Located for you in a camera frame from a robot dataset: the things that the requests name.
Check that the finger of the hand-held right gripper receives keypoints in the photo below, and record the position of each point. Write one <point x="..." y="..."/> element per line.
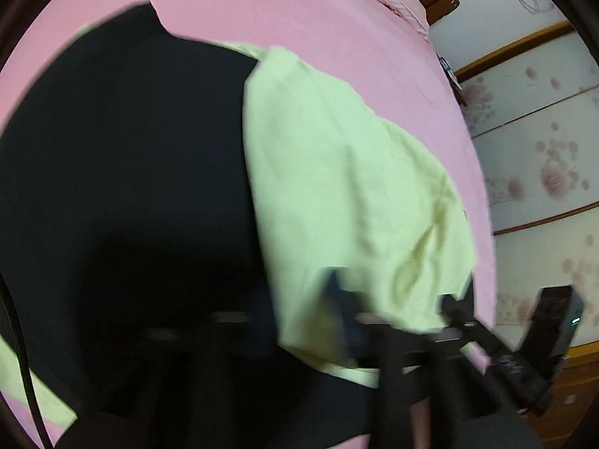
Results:
<point x="468" y="322"/>

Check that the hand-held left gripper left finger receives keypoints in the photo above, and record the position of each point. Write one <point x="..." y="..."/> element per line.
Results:
<point x="262" y="327"/>

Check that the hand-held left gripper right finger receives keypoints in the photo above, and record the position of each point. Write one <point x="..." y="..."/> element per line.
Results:
<point x="338" y="304"/>

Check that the green and black jacket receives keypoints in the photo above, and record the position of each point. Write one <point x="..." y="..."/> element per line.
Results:
<point x="187" y="196"/>

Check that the floral wardrobe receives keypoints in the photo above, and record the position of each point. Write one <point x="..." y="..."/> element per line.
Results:
<point x="538" y="149"/>

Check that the bed with pink sheet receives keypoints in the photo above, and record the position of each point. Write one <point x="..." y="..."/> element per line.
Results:
<point x="327" y="23"/>

